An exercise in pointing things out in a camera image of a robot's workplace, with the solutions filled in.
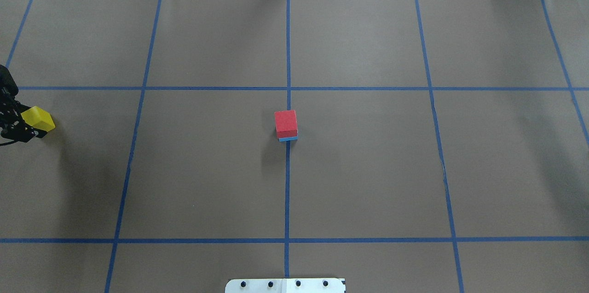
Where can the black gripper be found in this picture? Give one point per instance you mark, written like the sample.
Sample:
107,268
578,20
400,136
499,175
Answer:
14,120

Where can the yellow wooden block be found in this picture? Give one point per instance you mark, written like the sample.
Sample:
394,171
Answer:
38,118

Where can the red wooden block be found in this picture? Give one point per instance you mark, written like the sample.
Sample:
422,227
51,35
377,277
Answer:
286,123

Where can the blue wooden block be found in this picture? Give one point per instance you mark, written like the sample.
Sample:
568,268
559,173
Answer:
288,139

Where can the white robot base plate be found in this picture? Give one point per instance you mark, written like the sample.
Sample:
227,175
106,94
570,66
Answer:
286,285

